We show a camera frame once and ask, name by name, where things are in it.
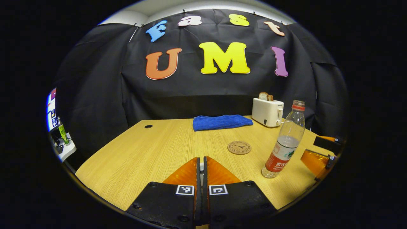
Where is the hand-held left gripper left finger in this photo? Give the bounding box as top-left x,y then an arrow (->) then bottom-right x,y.
127,157 -> 202,229

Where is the blue folded towel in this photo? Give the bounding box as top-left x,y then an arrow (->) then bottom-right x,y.
193,114 -> 254,132

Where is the computer monitor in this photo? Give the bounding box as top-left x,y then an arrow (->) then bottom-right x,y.
47,88 -> 58,131

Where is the white toaster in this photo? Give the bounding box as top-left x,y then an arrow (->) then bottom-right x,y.
252,97 -> 284,128

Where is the green drink bottle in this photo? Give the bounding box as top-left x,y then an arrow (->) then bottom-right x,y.
57,117 -> 69,146

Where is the clear plastic water bottle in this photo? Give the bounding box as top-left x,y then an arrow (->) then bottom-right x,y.
261,100 -> 306,178

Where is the white side table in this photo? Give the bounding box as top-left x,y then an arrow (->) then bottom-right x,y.
52,134 -> 77,163

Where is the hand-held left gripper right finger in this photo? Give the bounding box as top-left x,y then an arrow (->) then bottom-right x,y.
203,156 -> 277,229

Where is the black backdrop cloth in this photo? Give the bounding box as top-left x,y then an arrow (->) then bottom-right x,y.
54,9 -> 348,159

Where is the round wooden coaster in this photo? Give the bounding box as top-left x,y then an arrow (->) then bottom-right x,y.
227,141 -> 252,155

